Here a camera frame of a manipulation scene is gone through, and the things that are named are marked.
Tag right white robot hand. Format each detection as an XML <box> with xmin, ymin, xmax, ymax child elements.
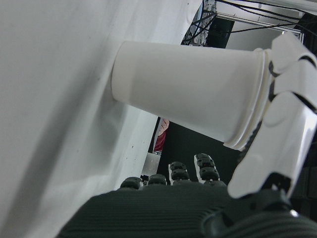
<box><xmin>56</xmin><ymin>31</ymin><xmax>317</xmax><ymax>238</ymax></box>

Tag white ribbed-rim paper cup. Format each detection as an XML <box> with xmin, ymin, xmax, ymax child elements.
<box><xmin>110</xmin><ymin>40</ymin><xmax>273</xmax><ymax>152</ymax></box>

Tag person in red shirt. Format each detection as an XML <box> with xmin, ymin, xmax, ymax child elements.
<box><xmin>153</xmin><ymin>118</ymin><xmax>170</xmax><ymax>153</ymax></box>

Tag black box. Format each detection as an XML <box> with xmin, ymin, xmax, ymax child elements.
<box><xmin>206</xmin><ymin>19</ymin><xmax>235</xmax><ymax>49</ymax></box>

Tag black overhead cables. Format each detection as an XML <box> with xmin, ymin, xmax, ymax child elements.
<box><xmin>180</xmin><ymin>0</ymin><xmax>317</xmax><ymax>45</ymax></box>

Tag silver overhead rail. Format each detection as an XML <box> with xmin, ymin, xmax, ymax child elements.
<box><xmin>215</xmin><ymin>9</ymin><xmax>302</xmax><ymax>35</ymax></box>

